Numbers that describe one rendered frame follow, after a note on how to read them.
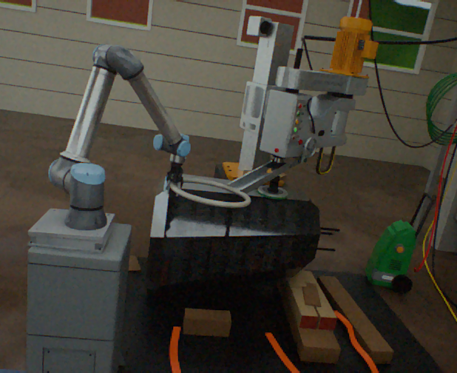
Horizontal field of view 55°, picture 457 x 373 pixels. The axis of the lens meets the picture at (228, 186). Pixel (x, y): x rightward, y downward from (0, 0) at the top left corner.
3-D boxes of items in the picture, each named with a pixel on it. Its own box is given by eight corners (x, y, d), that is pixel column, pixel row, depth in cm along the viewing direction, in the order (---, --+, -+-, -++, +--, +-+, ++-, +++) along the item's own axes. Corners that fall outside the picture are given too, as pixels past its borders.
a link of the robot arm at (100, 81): (58, 193, 204) (109, 38, 201) (41, 183, 215) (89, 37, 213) (86, 198, 215) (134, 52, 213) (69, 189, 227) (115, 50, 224)
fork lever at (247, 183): (287, 155, 329) (287, 148, 327) (308, 161, 318) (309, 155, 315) (223, 189, 286) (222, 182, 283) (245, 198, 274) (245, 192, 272)
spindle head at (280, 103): (288, 150, 331) (299, 90, 318) (312, 158, 317) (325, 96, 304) (258, 153, 304) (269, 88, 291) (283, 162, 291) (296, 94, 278)
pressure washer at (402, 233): (399, 277, 417) (426, 190, 392) (410, 295, 384) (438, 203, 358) (362, 269, 420) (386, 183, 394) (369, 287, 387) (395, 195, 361)
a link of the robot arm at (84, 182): (79, 210, 195) (80, 172, 190) (61, 199, 206) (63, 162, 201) (110, 206, 205) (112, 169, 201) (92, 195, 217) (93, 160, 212)
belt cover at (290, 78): (336, 94, 361) (340, 73, 356) (364, 100, 345) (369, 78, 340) (265, 89, 290) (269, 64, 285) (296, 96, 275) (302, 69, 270)
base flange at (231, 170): (222, 165, 418) (222, 160, 416) (271, 171, 426) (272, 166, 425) (228, 180, 372) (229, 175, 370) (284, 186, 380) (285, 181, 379)
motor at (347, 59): (337, 72, 354) (348, 20, 343) (373, 78, 335) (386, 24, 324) (319, 70, 334) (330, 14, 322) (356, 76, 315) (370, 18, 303)
